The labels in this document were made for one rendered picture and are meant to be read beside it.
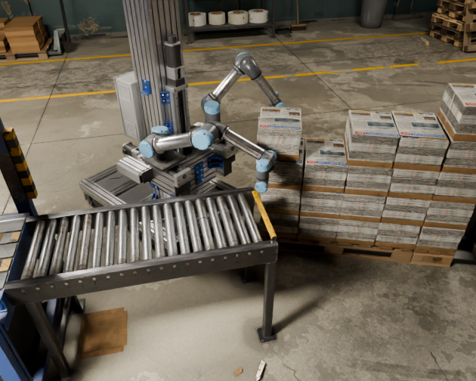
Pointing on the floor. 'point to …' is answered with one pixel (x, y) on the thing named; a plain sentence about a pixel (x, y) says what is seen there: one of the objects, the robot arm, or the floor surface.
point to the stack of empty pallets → (452, 21)
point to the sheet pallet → (16, 38)
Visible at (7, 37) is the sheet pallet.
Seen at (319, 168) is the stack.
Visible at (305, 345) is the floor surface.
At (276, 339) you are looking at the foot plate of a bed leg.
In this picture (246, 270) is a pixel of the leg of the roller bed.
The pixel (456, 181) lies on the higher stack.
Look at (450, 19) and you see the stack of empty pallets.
